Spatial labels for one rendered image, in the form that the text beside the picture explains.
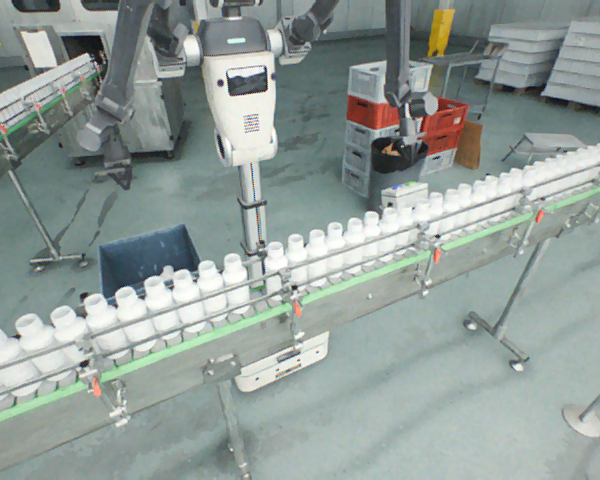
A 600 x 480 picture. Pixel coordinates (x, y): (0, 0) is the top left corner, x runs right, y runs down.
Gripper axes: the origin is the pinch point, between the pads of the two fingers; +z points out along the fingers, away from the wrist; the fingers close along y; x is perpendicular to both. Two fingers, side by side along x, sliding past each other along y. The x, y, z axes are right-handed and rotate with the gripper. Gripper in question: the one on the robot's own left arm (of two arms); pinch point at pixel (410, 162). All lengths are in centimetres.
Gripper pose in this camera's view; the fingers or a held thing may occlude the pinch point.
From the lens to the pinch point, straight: 129.8
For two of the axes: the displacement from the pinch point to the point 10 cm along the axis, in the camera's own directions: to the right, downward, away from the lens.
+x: -4.1, -2.2, 8.9
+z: 1.8, 9.3, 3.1
